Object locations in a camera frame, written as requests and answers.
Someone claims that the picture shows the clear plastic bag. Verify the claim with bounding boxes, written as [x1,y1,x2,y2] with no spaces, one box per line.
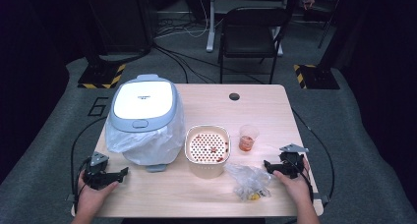
[225,163,273,201]

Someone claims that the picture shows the beige perforated drain basket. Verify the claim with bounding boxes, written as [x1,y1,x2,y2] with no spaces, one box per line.
[184,124,231,180]

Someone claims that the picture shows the white standing desk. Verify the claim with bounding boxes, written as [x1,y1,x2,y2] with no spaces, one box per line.
[206,0,293,57]

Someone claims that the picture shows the person's right hand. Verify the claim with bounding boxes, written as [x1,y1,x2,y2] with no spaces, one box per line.
[272,157,313,206]

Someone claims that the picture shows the white floor cables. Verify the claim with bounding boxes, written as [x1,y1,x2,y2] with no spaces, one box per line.
[153,0,210,40]

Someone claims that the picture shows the white plastic bin liner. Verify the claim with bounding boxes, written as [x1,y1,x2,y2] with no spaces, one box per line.
[104,99,187,167]

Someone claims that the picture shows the clear plastic cup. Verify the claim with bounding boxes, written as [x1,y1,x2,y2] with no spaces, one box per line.
[238,124,260,153]

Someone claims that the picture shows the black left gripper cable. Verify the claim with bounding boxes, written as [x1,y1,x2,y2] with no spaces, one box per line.
[69,115,108,218]

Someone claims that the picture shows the black floor cables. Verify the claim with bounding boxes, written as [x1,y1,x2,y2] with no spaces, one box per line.
[151,42,265,85]

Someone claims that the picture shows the black stand base striped tape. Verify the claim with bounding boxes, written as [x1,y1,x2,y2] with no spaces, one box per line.
[293,64,341,90]
[77,63,127,89]

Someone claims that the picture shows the red food scraps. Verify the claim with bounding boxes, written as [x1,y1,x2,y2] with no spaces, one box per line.
[193,135,227,163]

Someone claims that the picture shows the white grey lidded trash bin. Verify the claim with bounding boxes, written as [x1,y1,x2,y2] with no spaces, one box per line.
[107,74,181,173]

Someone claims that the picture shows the black folding chair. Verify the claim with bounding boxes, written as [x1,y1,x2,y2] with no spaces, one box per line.
[217,6,290,84]

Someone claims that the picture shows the black cabinet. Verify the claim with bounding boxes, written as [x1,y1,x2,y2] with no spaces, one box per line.
[82,0,155,55]

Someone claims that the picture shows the person's left hand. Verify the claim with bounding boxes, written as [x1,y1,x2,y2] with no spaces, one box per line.
[77,171,120,217]

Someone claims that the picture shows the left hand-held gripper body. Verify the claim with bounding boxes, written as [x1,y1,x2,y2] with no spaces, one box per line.
[83,150,114,190]

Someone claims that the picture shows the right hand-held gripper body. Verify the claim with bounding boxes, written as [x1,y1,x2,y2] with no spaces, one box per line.
[278,143,310,180]

